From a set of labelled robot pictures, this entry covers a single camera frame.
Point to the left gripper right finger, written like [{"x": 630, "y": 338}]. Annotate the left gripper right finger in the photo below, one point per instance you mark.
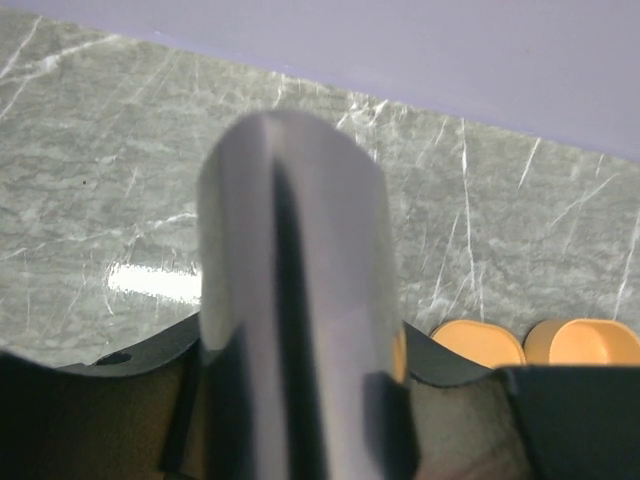
[{"x": 520, "y": 422}]

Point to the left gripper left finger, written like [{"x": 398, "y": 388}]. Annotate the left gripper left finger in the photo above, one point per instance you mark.
[{"x": 126, "y": 416}]

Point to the metal serving tongs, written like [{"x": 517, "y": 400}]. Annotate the metal serving tongs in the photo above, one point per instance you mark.
[{"x": 303, "y": 347}]

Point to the orange lunch box lid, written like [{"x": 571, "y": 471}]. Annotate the orange lunch box lid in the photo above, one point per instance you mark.
[{"x": 459, "y": 352}]

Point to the orange lunch box base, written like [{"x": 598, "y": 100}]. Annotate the orange lunch box base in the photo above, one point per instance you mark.
[{"x": 581, "y": 341}]

